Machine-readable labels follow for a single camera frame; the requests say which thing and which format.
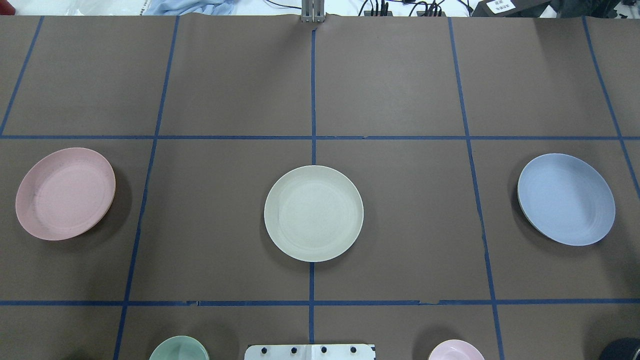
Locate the aluminium frame post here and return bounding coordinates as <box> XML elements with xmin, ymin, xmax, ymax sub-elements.
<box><xmin>301</xmin><ymin>0</ymin><xmax>326</xmax><ymax>23</ymax></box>

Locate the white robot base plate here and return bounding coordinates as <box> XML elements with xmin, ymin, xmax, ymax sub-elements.
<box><xmin>244</xmin><ymin>343</ymin><xmax>377</xmax><ymax>360</ymax></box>

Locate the cream white plate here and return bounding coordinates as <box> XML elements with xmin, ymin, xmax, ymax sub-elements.
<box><xmin>263</xmin><ymin>165</ymin><xmax>365</xmax><ymax>263</ymax></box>

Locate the green bowl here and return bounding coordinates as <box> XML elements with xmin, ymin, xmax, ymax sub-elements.
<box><xmin>148</xmin><ymin>335</ymin><xmax>210</xmax><ymax>360</ymax></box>

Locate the black box with label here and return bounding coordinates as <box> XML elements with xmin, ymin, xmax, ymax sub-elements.
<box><xmin>471</xmin><ymin>0</ymin><xmax>551</xmax><ymax>18</ymax></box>

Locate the blue plate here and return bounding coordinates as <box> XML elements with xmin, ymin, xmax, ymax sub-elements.
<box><xmin>516</xmin><ymin>153</ymin><xmax>617</xmax><ymax>247</ymax></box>

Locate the pink bowl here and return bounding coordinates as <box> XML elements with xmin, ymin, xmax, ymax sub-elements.
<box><xmin>427</xmin><ymin>339</ymin><xmax>485</xmax><ymax>360</ymax></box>

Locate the pink plate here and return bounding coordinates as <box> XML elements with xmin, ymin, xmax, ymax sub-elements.
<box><xmin>14</xmin><ymin>146</ymin><xmax>117</xmax><ymax>241</ymax></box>

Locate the light blue cloth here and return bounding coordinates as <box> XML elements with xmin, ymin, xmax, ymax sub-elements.
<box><xmin>142</xmin><ymin>0</ymin><xmax>235</xmax><ymax>16</ymax></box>

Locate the dark blue pot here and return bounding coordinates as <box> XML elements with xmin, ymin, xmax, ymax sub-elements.
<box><xmin>598</xmin><ymin>337</ymin><xmax>640</xmax><ymax>360</ymax></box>

